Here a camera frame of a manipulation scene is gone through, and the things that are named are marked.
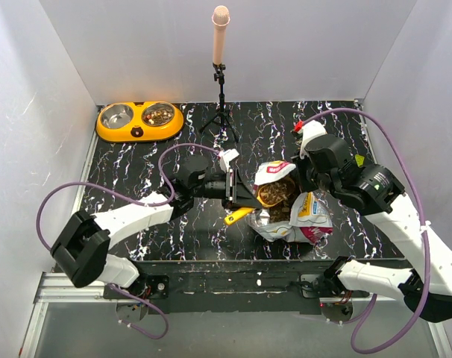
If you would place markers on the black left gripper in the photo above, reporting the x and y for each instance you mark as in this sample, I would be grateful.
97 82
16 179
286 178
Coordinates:
236 192

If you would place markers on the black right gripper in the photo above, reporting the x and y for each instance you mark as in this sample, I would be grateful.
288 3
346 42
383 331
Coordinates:
303 184

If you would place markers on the yellow plastic food scoop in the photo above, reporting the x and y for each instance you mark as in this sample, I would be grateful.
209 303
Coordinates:
268 195

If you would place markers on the white cartoon pet food bag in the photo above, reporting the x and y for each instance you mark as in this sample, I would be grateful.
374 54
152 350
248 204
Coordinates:
302 218

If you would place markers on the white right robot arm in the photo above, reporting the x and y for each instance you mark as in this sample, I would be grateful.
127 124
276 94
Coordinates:
379 197

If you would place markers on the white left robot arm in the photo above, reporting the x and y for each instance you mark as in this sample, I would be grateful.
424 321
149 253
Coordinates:
82 248

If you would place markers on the yellow double pet bowl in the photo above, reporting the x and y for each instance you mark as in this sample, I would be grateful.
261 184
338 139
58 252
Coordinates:
147 121

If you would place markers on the black tripod stand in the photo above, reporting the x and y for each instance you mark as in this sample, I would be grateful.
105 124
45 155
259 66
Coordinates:
222 118

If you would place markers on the pink microphone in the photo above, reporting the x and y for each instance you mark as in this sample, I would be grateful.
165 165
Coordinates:
220 20

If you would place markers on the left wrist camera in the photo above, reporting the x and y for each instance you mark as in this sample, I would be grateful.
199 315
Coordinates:
226 157

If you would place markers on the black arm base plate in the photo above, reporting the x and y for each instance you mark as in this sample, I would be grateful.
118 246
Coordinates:
228 286

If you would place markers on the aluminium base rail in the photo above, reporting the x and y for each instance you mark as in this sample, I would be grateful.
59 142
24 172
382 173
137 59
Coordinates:
67 322

